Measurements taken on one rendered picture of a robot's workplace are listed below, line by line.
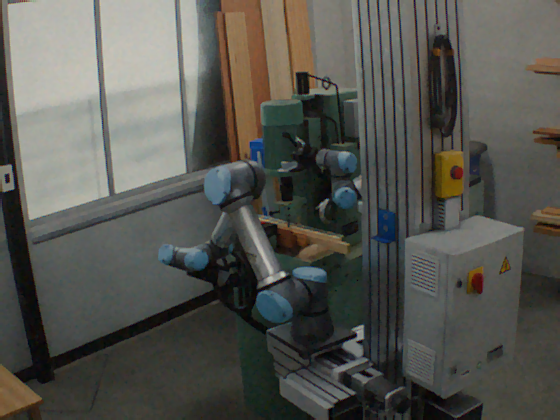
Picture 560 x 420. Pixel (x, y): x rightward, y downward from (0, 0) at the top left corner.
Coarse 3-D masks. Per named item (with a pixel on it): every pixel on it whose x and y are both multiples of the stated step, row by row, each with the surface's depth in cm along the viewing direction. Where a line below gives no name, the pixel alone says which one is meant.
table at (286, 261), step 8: (280, 248) 306; (288, 248) 305; (296, 248) 305; (304, 248) 304; (232, 256) 309; (280, 256) 300; (288, 256) 296; (328, 256) 295; (336, 256) 298; (280, 264) 301; (288, 264) 297; (296, 264) 294; (304, 264) 290; (312, 264) 288; (320, 264) 292; (328, 264) 296; (336, 264) 299
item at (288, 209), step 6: (294, 198) 317; (300, 198) 316; (306, 198) 316; (276, 204) 311; (282, 204) 309; (288, 204) 309; (294, 204) 312; (300, 204) 314; (276, 210) 312; (282, 210) 309; (288, 210) 310; (294, 210) 312; (300, 210) 315; (276, 216) 313; (282, 216) 310; (288, 216) 310; (294, 216) 313
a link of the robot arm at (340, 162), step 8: (328, 152) 270; (336, 152) 268; (344, 152) 267; (328, 160) 269; (336, 160) 266; (344, 160) 263; (352, 160) 265; (328, 168) 271; (336, 168) 267; (344, 168) 264; (352, 168) 266
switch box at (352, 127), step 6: (348, 102) 310; (354, 102) 308; (348, 108) 311; (354, 108) 309; (348, 114) 312; (354, 114) 310; (348, 120) 313; (354, 120) 310; (348, 126) 313; (354, 126) 311; (348, 132) 314; (354, 132) 312
